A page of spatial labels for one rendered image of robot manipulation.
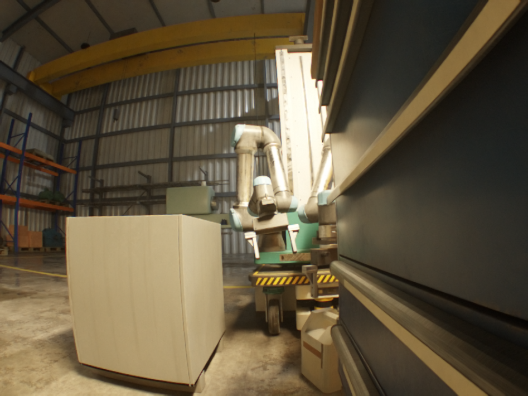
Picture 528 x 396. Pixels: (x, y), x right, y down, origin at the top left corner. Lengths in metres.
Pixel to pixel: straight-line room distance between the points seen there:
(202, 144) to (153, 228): 8.76
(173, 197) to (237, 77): 6.34
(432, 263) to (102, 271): 0.81
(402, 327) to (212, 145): 9.30
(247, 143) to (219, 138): 8.11
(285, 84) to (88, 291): 1.55
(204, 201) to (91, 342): 4.26
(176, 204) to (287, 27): 5.31
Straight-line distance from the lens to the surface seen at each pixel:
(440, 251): 0.20
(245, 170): 1.33
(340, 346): 0.51
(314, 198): 1.03
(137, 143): 10.50
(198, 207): 5.01
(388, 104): 0.27
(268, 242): 1.35
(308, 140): 1.68
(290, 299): 1.50
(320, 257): 0.84
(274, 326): 1.33
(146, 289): 0.79
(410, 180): 0.23
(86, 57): 9.57
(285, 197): 1.20
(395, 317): 0.22
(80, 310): 0.96
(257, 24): 7.79
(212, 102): 10.08
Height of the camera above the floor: 0.50
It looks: 8 degrees up
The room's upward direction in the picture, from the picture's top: 2 degrees counter-clockwise
